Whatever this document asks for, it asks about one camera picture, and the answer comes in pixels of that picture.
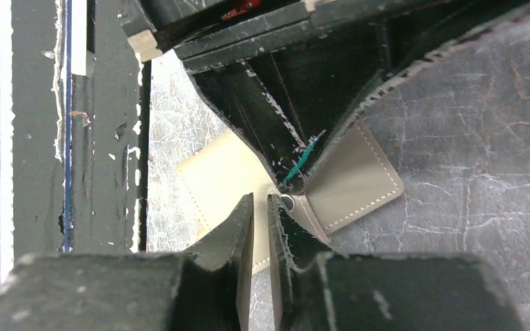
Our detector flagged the grey card holder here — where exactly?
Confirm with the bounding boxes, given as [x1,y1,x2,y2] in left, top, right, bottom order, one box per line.
[177,121,404,273]

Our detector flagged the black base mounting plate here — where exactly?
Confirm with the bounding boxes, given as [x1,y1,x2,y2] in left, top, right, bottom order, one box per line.
[10,1,151,259]

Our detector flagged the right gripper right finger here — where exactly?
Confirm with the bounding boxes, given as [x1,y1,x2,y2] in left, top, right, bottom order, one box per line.
[268,195,524,330]

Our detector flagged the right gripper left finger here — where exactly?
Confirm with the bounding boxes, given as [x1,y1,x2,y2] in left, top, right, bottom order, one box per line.
[0,194,254,330]

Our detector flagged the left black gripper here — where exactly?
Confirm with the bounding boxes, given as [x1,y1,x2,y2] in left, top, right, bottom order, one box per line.
[118,1,530,194]

